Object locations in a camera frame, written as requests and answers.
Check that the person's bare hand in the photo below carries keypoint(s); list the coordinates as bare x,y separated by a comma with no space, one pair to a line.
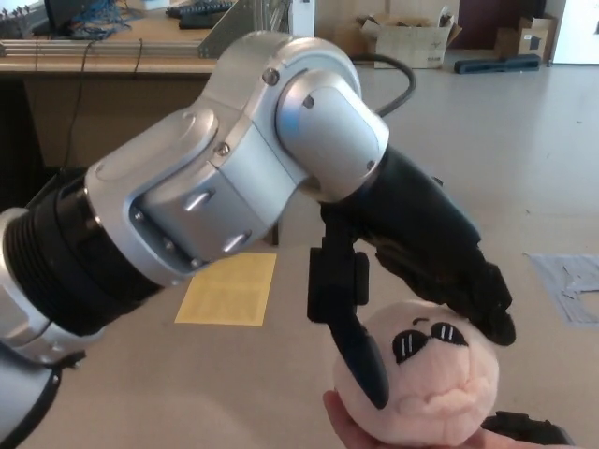
346,421

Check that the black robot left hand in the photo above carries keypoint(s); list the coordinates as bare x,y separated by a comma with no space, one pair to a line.
421,220

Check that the pink plush dumpling with sunglasses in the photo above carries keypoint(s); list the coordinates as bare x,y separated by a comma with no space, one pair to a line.
444,379

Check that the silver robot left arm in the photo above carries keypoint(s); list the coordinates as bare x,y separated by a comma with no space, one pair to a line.
187,163

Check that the grey tape patch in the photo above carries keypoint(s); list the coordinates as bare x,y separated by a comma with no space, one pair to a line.
547,280

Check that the yellow floor patch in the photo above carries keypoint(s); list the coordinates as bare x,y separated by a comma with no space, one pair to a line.
224,299

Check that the dark blue flat bag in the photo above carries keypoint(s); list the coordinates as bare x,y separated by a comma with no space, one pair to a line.
496,63

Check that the large open cardboard box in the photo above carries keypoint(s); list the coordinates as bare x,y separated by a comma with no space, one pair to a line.
407,47

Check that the black wrist band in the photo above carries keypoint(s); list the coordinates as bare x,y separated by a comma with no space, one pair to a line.
529,430

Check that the small cardboard box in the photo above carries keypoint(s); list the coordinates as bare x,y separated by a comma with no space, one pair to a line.
521,44

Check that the flat cardboard sheet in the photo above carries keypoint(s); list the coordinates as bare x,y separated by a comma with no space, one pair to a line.
339,33

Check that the black keyboard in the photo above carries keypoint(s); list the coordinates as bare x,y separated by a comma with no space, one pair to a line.
199,20
199,7

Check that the wooden desk with dark panels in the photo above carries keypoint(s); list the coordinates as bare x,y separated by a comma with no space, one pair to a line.
117,107

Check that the black monitor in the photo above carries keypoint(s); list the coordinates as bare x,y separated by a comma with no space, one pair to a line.
61,14

